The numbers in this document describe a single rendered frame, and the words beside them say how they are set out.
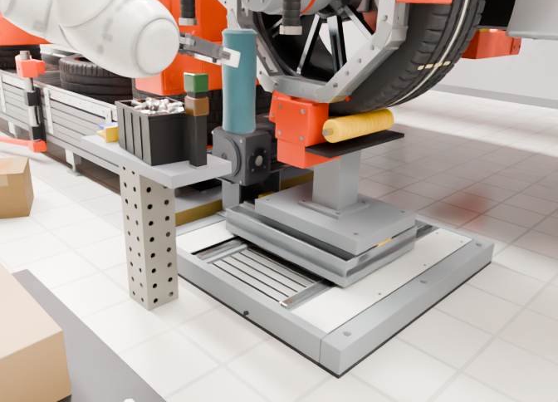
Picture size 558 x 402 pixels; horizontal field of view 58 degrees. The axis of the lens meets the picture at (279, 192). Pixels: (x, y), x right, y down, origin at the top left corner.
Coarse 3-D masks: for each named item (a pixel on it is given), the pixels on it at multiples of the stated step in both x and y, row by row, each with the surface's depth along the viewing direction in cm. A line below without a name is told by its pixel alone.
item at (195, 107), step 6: (186, 96) 110; (186, 102) 110; (192, 102) 108; (198, 102) 108; (204, 102) 110; (186, 108) 110; (192, 108) 109; (198, 108) 109; (204, 108) 110; (192, 114) 109; (198, 114) 109; (204, 114) 110
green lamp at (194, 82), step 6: (186, 72) 108; (192, 72) 109; (198, 72) 109; (186, 78) 108; (192, 78) 106; (198, 78) 107; (204, 78) 108; (186, 84) 108; (192, 84) 107; (198, 84) 107; (204, 84) 108; (186, 90) 109; (192, 90) 107; (198, 90) 108; (204, 90) 109
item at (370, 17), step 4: (372, 0) 170; (376, 0) 164; (372, 4) 170; (376, 4) 164; (372, 8) 170; (376, 8) 169; (364, 12) 173; (368, 12) 172; (372, 12) 171; (376, 12) 170; (364, 16) 173; (368, 16) 172; (372, 16) 171; (376, 16) 170; (368, 20) 173; (372, 20) 171; (376, 20) 170; (368, 24) 173; (372, 24) 172; (376, 24) 171; (372, 28) 172
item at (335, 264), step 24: (240, 216) 162; (264, 216) 162; (264, 240) 156; (288, 240) 148; (312, 240) 149; (408, 240) 156; (312, 264) 144; (336, 264) 137; (360, 264) 140; (384, 264) 150
